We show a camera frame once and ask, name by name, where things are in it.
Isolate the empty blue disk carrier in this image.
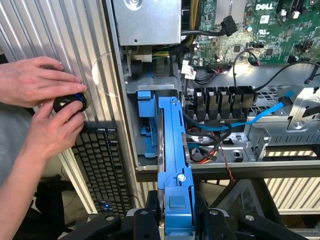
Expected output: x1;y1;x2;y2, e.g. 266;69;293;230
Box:
136;90;161;158

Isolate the person's right hand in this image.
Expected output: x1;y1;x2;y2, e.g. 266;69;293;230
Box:
23;103;86;161

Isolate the person's left hand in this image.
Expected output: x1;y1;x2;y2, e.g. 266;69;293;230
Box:
0;56;88;109

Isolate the black keyboard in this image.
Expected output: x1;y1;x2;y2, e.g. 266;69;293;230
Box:
71;121;134;219

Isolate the black plastic finned shroud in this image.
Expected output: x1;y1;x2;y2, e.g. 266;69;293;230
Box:
192;85;259;121

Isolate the person's trunk in grey shirt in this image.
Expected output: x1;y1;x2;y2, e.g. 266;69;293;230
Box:
0;102;35;187

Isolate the open grey PC case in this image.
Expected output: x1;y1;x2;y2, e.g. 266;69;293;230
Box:
101;0;320;185

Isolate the green motherboard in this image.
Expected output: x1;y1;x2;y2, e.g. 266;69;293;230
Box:
181;0;320;70

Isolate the grey power supply unit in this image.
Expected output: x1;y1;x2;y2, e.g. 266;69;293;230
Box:
111;0;183;47

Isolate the silver heatsink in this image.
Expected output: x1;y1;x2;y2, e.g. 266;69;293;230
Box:
214;0;248;25

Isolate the twisted red black wire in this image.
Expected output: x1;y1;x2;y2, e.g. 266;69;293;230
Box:
219;143;237;181

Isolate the black connector with wire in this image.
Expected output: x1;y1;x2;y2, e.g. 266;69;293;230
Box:
181;14;238;38

